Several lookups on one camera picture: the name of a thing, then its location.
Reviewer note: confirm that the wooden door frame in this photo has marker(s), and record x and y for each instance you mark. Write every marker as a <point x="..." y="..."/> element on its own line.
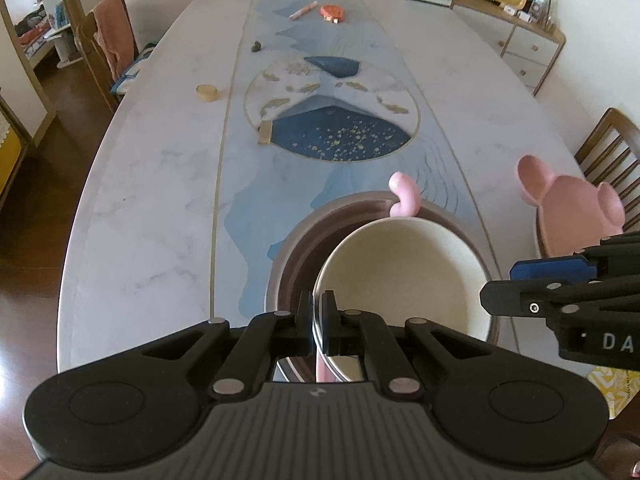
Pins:
<point x="22" y="67"/>

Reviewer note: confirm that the pink bear-shaped plate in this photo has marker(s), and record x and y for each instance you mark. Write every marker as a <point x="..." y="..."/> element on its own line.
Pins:
<point x="570" y="210"/>

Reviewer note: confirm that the blue patterned table runner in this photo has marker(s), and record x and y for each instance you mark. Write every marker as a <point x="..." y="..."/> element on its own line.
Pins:
<point x="310" y="170"/>

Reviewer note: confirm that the small dark object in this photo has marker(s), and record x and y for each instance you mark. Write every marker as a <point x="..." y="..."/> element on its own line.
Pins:
<point x="256" y="46"/>

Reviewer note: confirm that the wooden chair with dark seat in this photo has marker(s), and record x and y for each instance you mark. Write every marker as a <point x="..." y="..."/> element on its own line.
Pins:
<point x="605" y="135"/>

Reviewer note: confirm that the thin dark rod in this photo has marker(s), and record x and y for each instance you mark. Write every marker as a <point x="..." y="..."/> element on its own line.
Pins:
<point x="551" y="7"/>

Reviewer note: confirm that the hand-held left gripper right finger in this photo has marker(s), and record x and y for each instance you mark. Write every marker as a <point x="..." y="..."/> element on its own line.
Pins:
<point x="328" y="327"/>

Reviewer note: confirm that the cream bowl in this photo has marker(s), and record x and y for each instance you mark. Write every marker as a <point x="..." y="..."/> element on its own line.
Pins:
<point x="400" y="280"/>

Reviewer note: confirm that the clear small box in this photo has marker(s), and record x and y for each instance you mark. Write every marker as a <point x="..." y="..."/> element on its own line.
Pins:
<point x="538" y="3"/>

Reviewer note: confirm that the white drawer cabinet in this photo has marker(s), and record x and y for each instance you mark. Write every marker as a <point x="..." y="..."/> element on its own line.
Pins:
<point x="530" y="50"/>

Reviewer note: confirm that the yellow patterned cardboard box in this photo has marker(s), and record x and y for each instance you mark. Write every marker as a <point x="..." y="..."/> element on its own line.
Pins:
<point x="607" y="384"/>

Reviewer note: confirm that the wooden chair with towel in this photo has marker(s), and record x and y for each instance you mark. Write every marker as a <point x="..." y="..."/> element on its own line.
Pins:
<point x="92" y="50"/>

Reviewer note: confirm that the stainless steel bowl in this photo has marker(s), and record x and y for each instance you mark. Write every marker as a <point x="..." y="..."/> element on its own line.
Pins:
<point x="290" y="260"/>

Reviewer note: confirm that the orange tape measure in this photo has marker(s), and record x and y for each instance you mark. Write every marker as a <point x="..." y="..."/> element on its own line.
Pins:
<point x="331" y="11"/>

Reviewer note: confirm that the pink towel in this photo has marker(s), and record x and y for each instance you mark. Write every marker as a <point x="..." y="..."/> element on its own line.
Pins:
<point x="117" y="30"/>

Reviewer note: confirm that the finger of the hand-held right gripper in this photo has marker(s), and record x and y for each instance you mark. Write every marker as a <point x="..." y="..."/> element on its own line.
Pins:
<point x="520" y="300"/>
<point x="550" y="267"/>

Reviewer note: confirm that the wooden cabinet with yellow panel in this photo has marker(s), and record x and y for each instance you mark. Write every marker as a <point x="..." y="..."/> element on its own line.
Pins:
<point x="10" y="155"/>

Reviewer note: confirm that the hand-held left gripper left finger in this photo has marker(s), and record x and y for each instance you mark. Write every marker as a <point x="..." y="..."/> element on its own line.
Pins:
<point x="306" y="327"/>

